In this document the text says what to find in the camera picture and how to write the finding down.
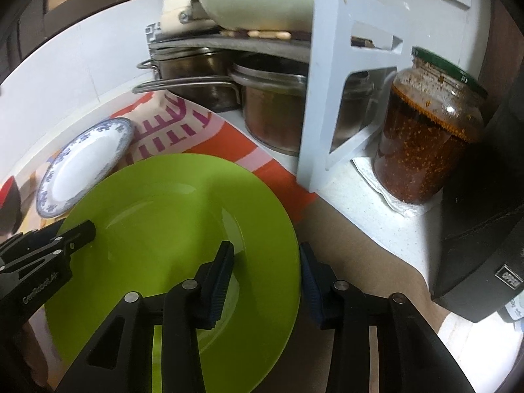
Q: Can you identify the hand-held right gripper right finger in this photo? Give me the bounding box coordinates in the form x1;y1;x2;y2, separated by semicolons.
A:
299;242;463;393

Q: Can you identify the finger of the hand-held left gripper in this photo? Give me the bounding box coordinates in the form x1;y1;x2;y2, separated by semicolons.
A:
41;220;97;263
0;231;58;269

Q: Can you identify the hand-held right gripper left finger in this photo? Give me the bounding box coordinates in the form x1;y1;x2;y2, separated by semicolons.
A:
55;241;236;393

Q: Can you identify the green plate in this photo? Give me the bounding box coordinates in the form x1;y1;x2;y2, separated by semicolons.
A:
44;153;311;393

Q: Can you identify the red bowl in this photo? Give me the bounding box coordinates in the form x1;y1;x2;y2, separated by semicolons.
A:
0;176;22;234

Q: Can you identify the blue patterned white plate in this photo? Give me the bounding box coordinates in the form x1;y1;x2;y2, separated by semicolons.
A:
36;117;137;218

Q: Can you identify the colourful printed mat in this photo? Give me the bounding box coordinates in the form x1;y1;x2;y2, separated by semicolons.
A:
0;91;319;361

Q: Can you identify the steel saucepan with lid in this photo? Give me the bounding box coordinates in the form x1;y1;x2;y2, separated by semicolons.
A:
132;61;375;156

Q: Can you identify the black kitchen appliance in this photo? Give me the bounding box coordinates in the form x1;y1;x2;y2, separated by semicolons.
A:
432;86;524;323

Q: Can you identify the glass jar of chili sauce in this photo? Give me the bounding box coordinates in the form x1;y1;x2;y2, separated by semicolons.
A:
374;47;489;204

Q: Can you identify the white shelf rack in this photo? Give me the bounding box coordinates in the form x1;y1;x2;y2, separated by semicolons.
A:
145;0;414;193

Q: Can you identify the steel pot with loop handle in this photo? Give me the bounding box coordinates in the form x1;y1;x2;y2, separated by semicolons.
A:
137;47;239;111

